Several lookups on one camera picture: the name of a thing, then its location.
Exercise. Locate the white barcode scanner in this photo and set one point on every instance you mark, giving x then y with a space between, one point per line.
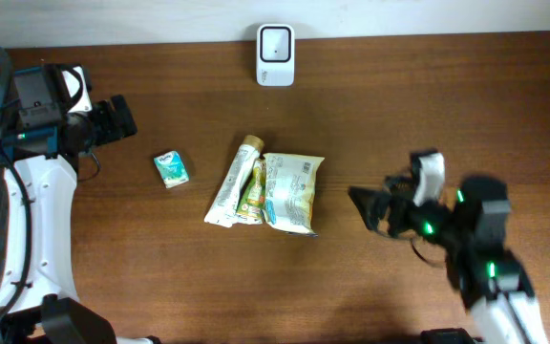
275 55

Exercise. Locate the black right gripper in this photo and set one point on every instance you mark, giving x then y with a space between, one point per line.
399 197

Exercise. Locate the white tube tan cap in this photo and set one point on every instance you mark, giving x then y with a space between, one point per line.
222 211

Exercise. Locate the green drink pouch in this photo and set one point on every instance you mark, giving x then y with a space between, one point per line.
249 211

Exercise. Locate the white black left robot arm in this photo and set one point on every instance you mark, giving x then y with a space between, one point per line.
47 124

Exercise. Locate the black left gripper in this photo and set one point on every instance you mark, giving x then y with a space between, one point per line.
114 129

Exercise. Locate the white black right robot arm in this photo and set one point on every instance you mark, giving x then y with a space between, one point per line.
491 281

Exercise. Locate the yellow white snack bag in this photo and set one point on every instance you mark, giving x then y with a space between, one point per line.
289 192

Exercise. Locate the teal white tissue pack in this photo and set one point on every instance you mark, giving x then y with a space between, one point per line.
171 169

